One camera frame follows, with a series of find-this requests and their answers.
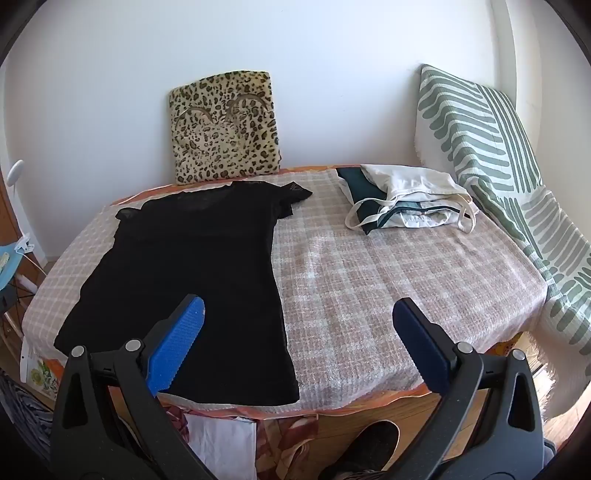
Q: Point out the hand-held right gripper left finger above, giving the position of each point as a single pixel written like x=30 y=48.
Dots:
x=178 y=341

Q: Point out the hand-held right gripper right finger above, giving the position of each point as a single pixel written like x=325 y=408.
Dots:
x=422 y=344

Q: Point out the black t-shirt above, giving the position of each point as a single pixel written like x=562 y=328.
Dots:
x=184 y=258

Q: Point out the orange tablecloth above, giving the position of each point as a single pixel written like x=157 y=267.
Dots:
x=406 y=394

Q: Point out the pink plaid blanket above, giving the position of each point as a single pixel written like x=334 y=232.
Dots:
x=360 y=286

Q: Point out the person's black shoe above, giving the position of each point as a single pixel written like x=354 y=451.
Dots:
x=369 y=443

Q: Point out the white garment with teal trim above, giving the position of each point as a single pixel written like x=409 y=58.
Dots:
x=415 y=220

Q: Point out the person's striped grey skirt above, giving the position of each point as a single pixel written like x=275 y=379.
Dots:
x=23 y=415

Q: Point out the light blue chair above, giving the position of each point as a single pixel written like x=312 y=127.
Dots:
x=10 y=277

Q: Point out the wooden door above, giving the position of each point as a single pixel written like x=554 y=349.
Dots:
x=5 y=217

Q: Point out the leopard print cushion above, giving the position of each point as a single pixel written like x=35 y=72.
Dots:
x=221 y=129

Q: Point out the green striped white cloth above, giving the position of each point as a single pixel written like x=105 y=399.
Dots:
x=466 y=120

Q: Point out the white clip lamp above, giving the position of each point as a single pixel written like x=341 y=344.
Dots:
x=15 y=170

